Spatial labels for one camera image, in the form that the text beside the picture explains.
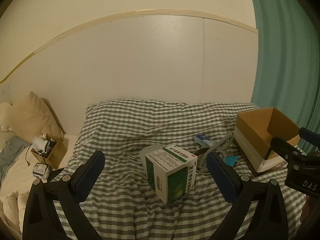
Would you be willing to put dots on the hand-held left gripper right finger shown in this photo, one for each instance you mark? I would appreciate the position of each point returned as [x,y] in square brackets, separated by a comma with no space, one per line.
[221,177]

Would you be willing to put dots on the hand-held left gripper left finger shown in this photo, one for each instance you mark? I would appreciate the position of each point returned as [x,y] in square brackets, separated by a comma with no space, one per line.
[90,177]

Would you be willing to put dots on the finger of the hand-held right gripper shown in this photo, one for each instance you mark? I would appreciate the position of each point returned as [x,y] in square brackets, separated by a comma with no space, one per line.
[311,137]
[285,146]

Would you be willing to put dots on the large cardboard box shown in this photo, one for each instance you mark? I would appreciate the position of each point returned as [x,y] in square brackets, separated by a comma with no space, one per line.
[252,140]

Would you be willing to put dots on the round brown container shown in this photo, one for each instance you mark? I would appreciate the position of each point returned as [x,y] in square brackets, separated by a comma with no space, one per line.
[200,150]

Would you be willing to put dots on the blue and white tissue packet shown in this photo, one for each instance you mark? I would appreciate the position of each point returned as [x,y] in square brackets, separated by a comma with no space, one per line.
[203,140]

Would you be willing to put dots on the green and white medicine box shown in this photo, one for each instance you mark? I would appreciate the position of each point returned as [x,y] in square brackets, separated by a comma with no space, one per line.
[175,170]

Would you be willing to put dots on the translucent round plastic container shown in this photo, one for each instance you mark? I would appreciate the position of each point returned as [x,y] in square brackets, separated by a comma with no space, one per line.
[146,152]

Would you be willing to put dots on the small teal packet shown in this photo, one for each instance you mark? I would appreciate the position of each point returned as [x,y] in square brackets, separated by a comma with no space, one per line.
[231,161]

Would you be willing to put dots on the small cardboard box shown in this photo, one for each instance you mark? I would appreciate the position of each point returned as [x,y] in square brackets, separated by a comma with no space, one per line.
[56,153]

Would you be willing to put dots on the small white packet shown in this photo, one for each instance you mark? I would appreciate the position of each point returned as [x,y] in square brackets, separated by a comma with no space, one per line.
[41,171]

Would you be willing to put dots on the white crumpled bag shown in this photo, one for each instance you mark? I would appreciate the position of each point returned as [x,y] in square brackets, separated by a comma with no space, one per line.
[39,143]

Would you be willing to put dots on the grey checked duvet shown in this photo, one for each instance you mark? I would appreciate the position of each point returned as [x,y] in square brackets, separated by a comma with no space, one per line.
[130,130]

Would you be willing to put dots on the white bed sheet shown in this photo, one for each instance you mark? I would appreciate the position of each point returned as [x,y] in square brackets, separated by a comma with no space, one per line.
[17,177]

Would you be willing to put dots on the green curtain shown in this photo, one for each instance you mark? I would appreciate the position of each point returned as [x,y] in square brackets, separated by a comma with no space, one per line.
[287,62]

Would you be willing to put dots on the beige pillow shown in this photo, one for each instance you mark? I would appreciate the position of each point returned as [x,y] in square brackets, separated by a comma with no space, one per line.
[35,117]

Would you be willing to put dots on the light blue cloth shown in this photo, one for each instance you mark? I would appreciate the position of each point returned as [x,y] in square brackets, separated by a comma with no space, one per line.
[11,152]

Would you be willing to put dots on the white plush cushion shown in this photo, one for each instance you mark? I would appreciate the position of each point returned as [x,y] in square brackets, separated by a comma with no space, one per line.
[5,117]

